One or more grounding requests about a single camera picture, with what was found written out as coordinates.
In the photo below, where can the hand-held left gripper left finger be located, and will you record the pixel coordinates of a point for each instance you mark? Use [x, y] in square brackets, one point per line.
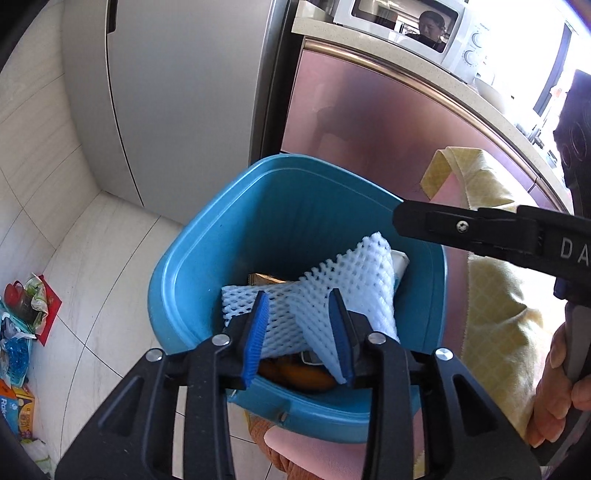
[256, 341]

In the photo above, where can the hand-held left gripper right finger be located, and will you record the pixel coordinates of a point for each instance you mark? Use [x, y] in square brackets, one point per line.
[340, 341]

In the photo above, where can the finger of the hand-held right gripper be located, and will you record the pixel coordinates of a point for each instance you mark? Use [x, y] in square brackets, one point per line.
[438, 224]

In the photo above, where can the white foam fruit net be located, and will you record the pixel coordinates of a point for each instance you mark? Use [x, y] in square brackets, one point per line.
[240, 302]
[360, 286]

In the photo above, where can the gold foil wrapper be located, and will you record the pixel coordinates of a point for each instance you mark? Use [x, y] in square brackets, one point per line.
[295, 378]

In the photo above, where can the brown foil wrapper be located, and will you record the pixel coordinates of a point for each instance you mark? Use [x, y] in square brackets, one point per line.
[265, 278]

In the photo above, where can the blue plastic trash bin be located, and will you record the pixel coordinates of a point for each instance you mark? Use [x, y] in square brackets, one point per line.
[240, 221]

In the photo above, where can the person's right hand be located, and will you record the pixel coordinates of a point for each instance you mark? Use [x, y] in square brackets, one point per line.
[549, 406]

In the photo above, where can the yellow patterned tablecloth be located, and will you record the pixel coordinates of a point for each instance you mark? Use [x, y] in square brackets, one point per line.
[498, 300]

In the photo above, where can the pink cloth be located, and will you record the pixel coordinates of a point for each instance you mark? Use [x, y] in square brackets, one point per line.
[314, 452]

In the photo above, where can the brown base cabinets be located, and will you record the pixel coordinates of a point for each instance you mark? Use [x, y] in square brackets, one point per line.
[369, 129]

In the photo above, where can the white ceramic bowl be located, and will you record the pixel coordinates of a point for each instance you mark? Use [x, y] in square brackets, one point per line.
[489, 90]

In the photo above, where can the beige kitchen countertop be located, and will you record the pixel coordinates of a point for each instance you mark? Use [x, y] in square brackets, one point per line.
[369, 48]

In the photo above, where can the dark framed window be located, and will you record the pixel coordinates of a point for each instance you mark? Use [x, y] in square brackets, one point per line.
[521, 46]

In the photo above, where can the white microwave oven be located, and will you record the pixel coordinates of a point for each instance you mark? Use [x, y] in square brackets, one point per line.
[397, 23]

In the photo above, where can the red paper envelope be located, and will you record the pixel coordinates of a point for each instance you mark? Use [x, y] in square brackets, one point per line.
[51, 318]

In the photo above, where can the green snack bag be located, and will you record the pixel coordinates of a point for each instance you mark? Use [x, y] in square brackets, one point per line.
[37, 295]

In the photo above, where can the teal plastic basket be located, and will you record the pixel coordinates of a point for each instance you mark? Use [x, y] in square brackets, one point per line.
[18, 355]

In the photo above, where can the red plastic bag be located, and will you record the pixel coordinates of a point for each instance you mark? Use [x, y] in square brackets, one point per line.
[14, 290]

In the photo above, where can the blue orange carton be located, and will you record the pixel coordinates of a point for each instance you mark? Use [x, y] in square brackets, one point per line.
[16, 410]

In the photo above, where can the grey refrigerator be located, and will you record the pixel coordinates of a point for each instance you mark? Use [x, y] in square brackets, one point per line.
[184, 92]

